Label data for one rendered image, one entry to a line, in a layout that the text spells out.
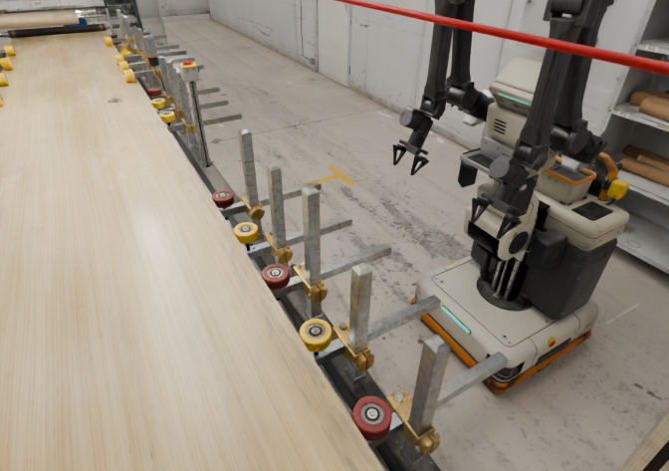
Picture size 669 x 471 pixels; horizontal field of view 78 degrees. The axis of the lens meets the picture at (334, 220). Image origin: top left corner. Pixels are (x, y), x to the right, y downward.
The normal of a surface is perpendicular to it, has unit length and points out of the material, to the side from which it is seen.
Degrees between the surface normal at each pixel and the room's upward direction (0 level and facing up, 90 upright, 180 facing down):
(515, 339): 0
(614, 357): 0
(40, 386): 0
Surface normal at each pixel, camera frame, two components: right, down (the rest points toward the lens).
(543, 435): 0.00, -0.83
